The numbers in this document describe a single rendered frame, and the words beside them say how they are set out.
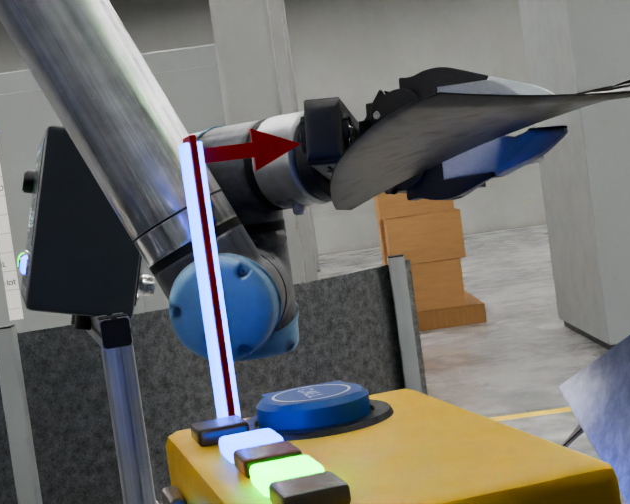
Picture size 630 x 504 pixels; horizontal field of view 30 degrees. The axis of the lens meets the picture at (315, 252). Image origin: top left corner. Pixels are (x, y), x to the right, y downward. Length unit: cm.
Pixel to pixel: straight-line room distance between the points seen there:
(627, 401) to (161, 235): 33
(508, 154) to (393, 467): 49
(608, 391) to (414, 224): 803
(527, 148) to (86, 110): 31
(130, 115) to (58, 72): 6
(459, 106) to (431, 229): 817
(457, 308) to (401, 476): 851
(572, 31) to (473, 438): 650
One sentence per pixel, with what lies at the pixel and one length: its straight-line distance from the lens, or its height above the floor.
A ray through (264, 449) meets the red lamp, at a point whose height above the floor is 108.
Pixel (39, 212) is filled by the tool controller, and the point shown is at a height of 117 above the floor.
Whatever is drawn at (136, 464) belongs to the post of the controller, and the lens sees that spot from 120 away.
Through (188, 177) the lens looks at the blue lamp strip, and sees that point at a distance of 65.
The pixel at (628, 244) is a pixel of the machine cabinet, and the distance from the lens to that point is 686.
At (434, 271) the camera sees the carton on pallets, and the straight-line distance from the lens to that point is 880.
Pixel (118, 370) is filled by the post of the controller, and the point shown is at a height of 100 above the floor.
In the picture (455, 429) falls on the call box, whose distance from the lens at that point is 38.
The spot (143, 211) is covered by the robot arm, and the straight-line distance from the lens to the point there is 83.
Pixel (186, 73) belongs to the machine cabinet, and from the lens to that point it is 674.
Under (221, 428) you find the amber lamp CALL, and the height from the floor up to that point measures 108.
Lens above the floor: 115
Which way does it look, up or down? 3 degrees down
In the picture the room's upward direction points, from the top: 8 degrees counter-clockwise
